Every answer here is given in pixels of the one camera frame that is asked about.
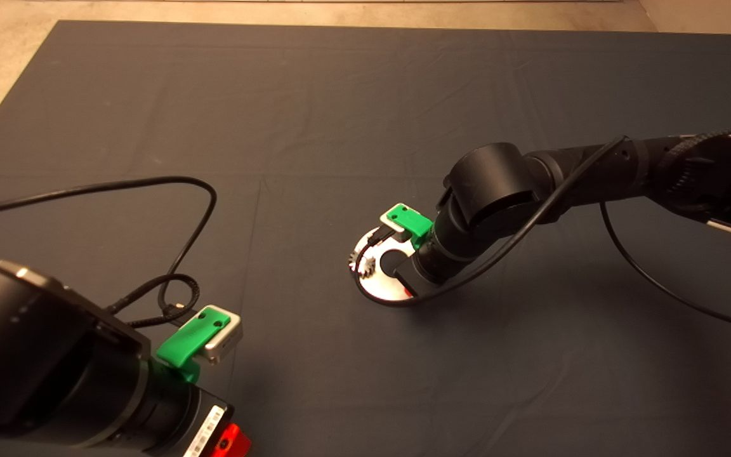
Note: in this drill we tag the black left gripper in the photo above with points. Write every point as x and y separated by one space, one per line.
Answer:
181 425

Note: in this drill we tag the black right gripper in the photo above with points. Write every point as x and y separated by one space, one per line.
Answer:
422 279

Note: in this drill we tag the small steel planetary gear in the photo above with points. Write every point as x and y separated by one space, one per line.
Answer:
368 265

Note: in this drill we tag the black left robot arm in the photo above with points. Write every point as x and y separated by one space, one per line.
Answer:
35 349

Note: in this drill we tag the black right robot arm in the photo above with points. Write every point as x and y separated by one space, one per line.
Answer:
492 184

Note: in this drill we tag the round metal carrier plate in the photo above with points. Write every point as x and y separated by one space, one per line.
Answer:
378 289

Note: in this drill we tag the dark grey table cloth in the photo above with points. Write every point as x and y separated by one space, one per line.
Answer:
365 95

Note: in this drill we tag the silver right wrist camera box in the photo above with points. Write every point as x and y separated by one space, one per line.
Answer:
392 231

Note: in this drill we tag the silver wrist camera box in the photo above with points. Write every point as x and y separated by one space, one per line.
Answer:
226 339
392 231

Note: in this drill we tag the green right camera mount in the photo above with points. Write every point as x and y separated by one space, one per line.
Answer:
410 219

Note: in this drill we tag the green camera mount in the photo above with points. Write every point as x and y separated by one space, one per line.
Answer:
410 219
184 343

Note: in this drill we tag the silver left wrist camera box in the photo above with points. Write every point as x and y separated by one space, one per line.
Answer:
226 339

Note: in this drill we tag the green left camera mount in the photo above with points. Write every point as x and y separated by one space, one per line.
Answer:
184 343

